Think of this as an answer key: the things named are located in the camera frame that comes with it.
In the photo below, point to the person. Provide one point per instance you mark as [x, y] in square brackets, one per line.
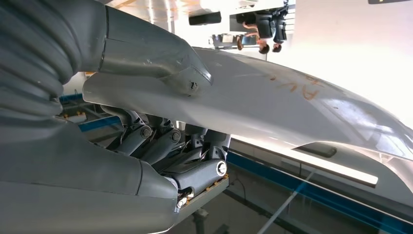
[264, 49]
[277, 47]

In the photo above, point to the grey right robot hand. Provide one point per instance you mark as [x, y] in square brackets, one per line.
[64, 177]

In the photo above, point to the desk monitor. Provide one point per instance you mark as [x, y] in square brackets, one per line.
[227, 39]

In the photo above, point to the grey metal bracket plate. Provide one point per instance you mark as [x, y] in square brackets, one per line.
[206, 197]

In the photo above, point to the black carry case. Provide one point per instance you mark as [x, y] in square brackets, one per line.
[205, 18]

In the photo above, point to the blue overhead beam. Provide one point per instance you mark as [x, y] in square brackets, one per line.
[322, 195]
[100, 123]

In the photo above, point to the linear ceiling light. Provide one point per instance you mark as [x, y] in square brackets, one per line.
[322, 168]

